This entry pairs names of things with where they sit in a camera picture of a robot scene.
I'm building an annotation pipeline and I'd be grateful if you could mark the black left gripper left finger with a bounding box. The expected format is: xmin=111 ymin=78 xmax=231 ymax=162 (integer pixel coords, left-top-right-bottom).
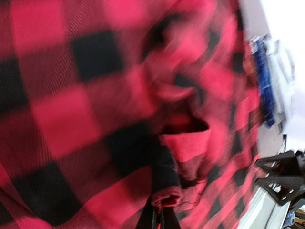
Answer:
xmin=137 ymin=198 xmax=157 ymax=229

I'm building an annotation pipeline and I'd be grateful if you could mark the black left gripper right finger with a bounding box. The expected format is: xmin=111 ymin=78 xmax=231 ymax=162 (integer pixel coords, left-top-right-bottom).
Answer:
xmin=160 ymin=207 xmax=181 ymax=229

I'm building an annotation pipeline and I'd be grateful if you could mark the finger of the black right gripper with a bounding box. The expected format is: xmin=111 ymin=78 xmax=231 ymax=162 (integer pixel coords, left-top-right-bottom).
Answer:
xmin=255 ymin=150 xmax=305 ymax=206

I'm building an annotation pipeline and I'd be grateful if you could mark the red black plaid shirt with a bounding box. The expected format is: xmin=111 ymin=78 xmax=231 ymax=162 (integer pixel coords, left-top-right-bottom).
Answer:
xmin=0 ymin=0 xmax=260 ymax=229

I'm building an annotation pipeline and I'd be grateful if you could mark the grey folded button shirt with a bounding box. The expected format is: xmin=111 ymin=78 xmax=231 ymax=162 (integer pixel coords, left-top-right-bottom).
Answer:
xmin=262 ymin=35 xmax=295 ymax=134

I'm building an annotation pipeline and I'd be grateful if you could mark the blue folded shirt under grey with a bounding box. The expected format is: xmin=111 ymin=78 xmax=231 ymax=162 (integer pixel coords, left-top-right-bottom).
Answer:
xmin=249 ymin=37 xmax=275 ymax=128

